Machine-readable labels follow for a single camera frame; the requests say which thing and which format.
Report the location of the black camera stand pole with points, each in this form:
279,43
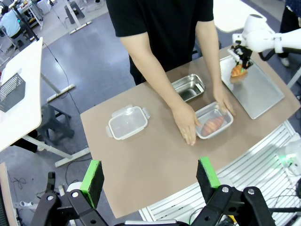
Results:
28,28

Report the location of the white table with grey basket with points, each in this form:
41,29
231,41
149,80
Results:
21,94

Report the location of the seated person light blue shirt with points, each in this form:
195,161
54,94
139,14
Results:
9,21

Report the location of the grey perforated basket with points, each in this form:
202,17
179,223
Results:
11,91

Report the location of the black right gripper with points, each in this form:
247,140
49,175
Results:
243,53

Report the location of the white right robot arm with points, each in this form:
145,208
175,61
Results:
261,40

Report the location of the golden brown croissant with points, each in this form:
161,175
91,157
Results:
237,71
212,126

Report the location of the person's left forearm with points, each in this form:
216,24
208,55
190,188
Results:
211,68

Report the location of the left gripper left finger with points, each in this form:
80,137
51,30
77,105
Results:
92,183

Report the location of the person in black t-shirt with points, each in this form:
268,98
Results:
160,23

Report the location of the standing person dark trousers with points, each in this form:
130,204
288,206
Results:
290,21

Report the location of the black stool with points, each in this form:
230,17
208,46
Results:
58,127

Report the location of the person's right hand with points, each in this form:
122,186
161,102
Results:
185,120

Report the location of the plain white table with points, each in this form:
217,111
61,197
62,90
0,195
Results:
230,16

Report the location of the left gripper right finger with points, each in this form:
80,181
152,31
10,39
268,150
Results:
207,181

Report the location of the perforated metal baking tray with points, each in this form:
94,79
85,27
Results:
258,94

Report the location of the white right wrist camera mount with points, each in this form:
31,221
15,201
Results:
237,37

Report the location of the person's left hand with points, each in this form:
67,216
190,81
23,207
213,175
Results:
223,97

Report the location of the aluminium profile robot base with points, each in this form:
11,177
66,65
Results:
247,164

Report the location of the person's right forearm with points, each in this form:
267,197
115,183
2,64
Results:
162,89

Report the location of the stainless steel rectangular container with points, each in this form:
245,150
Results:
188,91
221,131

